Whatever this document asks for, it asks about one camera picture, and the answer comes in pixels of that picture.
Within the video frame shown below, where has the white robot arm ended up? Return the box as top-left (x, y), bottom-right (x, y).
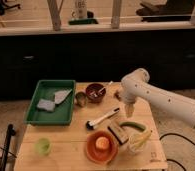
top-left (121, 68), bottom-right (195, 129)

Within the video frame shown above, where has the clear cup with corn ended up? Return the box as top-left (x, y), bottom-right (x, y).
top-left (127, 134), bottom-right (147, 154)

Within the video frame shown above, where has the small metal cup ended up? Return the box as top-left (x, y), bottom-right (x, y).
top-left (75, 92), bottom-right (87, 107)

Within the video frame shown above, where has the green plastic cup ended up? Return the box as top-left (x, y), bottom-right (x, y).
top-left (34, 138), bottom-right (51, 156)

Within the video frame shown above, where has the green cucumber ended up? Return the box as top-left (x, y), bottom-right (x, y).
top-left (119, 121), bottom-right (146, 131)

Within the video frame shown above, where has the brown rectangular block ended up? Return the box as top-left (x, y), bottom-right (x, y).
top-left (108, 124), bottom-right (128, 145)

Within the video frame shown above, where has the spoon in bowl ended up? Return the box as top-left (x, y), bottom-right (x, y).
top-left (90, 81), bottom-right (113, 97)

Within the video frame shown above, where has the dark red bowl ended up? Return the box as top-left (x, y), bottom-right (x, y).
top-left (85, 83), bottom-right (106, 103)

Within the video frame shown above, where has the orange fruit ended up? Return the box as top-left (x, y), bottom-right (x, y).
top-left (95, 137), bottom-right (110, 150)

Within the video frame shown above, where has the orange plate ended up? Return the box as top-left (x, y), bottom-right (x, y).
top-left (85, 131), bottom-right (118, 164)

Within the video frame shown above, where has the grey triangular cloth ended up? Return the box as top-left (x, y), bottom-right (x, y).
top-left (54, 89), bottom-right (72, 104)

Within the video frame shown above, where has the grey sponge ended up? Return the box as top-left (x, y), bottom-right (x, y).
top-left (37, 99), bottom-right (55, 112)

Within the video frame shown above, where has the green plastic tray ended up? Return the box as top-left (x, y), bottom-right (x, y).
top-left (25, 80), bottom-right (76, 126)

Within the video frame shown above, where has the green book on shelf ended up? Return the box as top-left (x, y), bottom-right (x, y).
top-left (68, 18), bottom-right (99, 25)

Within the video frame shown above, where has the white mug on shelf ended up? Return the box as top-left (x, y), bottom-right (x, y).
top-left (72, 0), bottom-right (87, 19)

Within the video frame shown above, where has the black stand pole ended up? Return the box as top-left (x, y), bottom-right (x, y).
top-left (0, 124), bottom-right (16, 171)

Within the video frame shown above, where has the black cable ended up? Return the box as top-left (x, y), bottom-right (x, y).
top-left (159, 132), bottom-right (195, 171)

